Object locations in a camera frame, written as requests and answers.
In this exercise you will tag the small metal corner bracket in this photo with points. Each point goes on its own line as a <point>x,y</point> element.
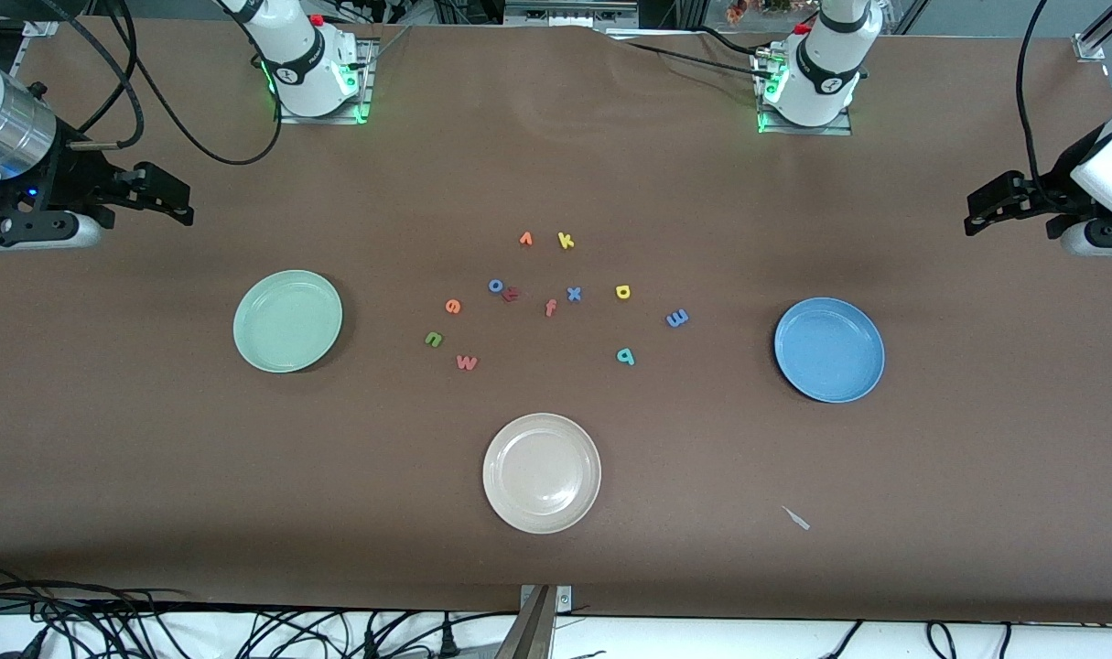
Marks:
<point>38,29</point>

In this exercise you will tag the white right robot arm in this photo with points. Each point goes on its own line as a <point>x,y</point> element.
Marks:
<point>304,64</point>

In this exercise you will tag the white tape scrap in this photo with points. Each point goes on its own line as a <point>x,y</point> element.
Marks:
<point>796,519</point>

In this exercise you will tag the beige plate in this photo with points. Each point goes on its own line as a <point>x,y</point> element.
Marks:
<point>542,473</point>

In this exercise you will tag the blue foam letter m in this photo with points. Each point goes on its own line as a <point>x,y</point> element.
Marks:
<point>676,318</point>

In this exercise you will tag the green plate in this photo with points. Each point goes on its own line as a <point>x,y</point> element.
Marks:
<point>287,322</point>

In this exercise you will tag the black power plug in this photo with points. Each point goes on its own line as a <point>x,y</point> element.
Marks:
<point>447,641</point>
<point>371,645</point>

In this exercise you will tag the blue plate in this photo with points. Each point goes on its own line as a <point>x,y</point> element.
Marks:
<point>829,351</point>

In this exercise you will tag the aluminium frame piece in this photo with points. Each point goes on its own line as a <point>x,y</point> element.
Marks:
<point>565,14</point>

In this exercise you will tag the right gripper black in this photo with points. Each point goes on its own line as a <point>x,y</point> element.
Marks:
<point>69,176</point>

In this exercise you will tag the brown paper table cover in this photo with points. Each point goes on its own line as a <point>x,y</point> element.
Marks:
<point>556,165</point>

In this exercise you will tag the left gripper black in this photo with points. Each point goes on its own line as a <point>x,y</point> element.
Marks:
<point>1056,186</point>

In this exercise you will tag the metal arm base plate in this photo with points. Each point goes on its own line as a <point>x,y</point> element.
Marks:
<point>322,119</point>
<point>807,131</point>

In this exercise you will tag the aluminium extrusion corner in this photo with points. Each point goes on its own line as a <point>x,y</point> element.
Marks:
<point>1088,46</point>

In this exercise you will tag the metal table edge bracket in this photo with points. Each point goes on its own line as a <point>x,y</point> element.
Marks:
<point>565,599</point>

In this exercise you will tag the pink foam letter w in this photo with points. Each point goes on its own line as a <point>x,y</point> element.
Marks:
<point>466,365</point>

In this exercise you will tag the grey metal stand bar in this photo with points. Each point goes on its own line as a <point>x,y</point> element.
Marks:
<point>530,636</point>

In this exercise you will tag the orange dried flowers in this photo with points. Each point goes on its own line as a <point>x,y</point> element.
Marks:
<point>737,11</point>

